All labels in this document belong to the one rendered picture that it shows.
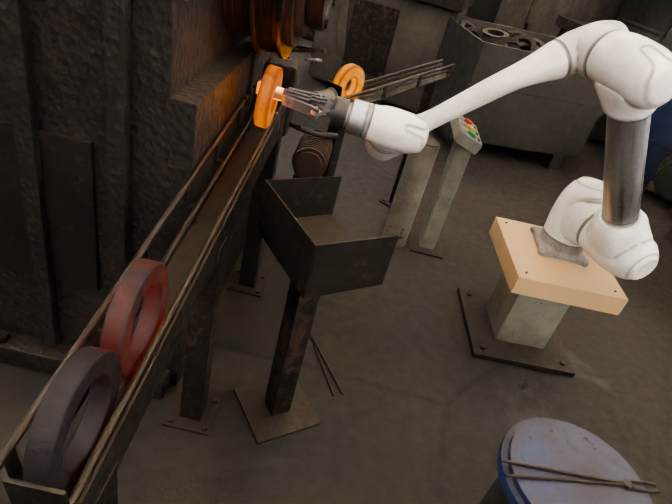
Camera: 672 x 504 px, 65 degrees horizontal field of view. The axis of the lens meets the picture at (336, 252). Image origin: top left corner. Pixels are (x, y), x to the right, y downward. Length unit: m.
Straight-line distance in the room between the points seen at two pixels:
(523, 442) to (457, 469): 0.48
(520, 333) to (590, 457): 0.91
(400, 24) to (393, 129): 2.88
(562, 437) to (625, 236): 0.69
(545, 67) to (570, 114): 2.50
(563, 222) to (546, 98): 2.00
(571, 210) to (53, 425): 1.62
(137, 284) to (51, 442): 0.24
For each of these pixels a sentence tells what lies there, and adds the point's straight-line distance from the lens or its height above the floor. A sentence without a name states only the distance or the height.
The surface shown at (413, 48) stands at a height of 0.47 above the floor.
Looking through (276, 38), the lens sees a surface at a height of 0.96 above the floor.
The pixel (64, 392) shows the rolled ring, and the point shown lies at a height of 0.74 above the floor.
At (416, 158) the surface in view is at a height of 0.45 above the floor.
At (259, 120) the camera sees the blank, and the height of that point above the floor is 0.79.
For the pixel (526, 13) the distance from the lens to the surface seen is 5.74.
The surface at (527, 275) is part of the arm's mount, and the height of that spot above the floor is 0.42.
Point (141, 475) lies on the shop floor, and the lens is 1.51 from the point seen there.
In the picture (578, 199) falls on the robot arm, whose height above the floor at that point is 0.64.
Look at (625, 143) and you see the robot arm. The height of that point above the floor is 0.92.
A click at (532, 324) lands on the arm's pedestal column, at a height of 0.13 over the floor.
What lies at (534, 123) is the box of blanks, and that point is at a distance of 3.89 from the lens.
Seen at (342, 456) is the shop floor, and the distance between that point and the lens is 1.60.
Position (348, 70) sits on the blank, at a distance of 2.01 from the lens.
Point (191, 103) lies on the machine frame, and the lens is 1.15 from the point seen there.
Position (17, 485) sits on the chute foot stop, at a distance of 0.76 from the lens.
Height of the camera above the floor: 1.29
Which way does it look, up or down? 34 degrees down
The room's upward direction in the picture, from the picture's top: 15 degrees clockwise
